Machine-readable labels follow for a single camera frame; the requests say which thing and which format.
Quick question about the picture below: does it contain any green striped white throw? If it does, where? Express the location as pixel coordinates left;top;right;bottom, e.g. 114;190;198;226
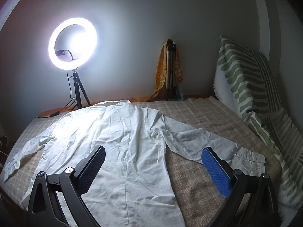
246;109;303;210

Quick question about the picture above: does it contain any white shirt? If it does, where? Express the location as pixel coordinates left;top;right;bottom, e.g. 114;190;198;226
0;100;266;227

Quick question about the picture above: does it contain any beige checked blanket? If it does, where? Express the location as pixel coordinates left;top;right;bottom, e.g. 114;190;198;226
0;96;282;227

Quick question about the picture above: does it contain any yellow patterned cloth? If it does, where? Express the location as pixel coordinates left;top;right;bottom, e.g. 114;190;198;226
147;38;184;102

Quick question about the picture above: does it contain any black phone holder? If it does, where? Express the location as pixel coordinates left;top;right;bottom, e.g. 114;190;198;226
56;49;80;61

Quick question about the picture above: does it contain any silver folded tripod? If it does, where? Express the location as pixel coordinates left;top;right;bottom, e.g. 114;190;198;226
166;43;178;101

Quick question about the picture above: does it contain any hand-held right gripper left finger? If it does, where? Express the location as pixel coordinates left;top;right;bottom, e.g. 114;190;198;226
27;145;106;227

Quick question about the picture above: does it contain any green striped white pillow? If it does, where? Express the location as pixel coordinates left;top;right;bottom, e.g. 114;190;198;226
214;36;281;123

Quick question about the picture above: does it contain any black ring light cable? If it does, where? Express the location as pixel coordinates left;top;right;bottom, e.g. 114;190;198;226
35;70;78;119

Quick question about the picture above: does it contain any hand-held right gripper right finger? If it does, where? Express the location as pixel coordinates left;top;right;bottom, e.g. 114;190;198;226
201;147;282;227

